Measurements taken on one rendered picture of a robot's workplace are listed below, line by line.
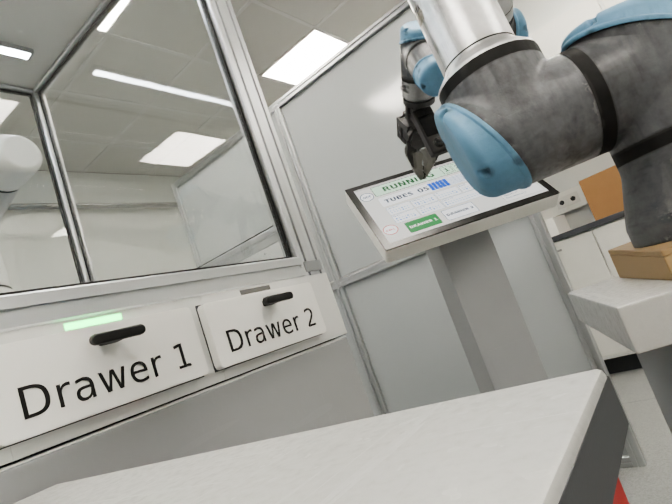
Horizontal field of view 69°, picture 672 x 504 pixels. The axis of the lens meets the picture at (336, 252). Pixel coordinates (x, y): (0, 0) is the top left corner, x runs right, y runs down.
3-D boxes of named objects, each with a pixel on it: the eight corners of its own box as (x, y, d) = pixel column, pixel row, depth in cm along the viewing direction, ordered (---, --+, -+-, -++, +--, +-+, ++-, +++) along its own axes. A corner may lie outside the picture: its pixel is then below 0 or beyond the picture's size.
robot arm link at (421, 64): (472, 42, 88) (453, 24, 96) (413, 70, 90) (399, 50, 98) (481, 81, 93) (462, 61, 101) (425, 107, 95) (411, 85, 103)
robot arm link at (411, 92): (442, 78, 105) (407, 88, 104) (442, 98, 108) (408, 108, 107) (426, 67, 111) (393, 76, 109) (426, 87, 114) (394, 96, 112)
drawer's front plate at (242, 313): (327, 331, 102) (310, 281, 104) (222, 369, 78) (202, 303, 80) (321, 333, 103) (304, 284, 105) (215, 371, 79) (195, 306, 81)
